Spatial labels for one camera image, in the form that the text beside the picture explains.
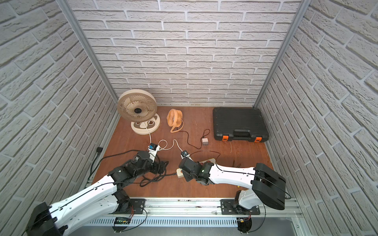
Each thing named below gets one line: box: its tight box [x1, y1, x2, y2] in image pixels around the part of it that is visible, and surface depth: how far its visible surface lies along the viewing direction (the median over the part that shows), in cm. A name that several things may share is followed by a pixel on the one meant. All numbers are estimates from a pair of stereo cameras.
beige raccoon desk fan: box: [117, 88, 161, 136], surface depth 92 cm
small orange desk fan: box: [166, 108, 185, 134], surface depth 102 cm
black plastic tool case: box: [212, 106, 270, 143], surface depth 99 cm
